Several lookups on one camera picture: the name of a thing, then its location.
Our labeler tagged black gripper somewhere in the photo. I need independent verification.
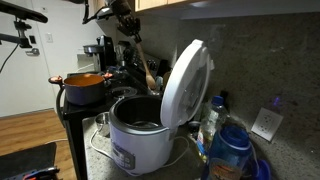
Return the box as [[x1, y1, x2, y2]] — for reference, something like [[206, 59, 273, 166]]
[[116, 10, 140, 38]]

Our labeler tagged wooden spoon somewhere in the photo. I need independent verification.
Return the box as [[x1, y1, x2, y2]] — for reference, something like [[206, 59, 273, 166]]
[[134, 35, 156, 90]]

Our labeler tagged white rice cooker lid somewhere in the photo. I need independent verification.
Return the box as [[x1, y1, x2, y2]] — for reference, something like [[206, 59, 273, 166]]
[[160, 39, 214, 129]]

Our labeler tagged white rice cooker body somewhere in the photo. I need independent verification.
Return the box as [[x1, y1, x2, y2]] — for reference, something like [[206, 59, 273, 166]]
[[109, 95, 177, 175]]

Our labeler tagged black coffee maker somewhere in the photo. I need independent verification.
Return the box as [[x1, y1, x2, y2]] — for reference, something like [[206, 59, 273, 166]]
[[83, 35, 116, 71]]

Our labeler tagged black electric stove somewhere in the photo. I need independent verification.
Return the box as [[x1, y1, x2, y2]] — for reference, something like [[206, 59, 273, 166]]
[[61, 41, 168, 180]]

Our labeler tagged blue pot orange interior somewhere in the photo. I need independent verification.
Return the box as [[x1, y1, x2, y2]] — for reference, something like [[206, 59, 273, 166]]
[[48, 73, 110, 106]]

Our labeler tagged clear plastic bottle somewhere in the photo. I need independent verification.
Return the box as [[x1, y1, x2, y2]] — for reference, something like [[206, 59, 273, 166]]
[[197, 96, 228, 160]]

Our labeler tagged blue water bottle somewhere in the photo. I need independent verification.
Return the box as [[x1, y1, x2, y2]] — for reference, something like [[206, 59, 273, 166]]
[[201, 125, 252, 180]]

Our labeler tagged black camera on stand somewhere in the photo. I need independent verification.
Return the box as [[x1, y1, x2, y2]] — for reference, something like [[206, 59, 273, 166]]
[[0, 0, 48, 48]]

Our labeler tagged white power cord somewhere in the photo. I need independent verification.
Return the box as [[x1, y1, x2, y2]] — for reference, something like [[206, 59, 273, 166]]
[[89, 128, 190, 169]]

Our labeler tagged white wall outlet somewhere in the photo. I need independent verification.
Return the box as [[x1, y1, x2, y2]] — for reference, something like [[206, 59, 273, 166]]
[[251, 108, 283, 141]]

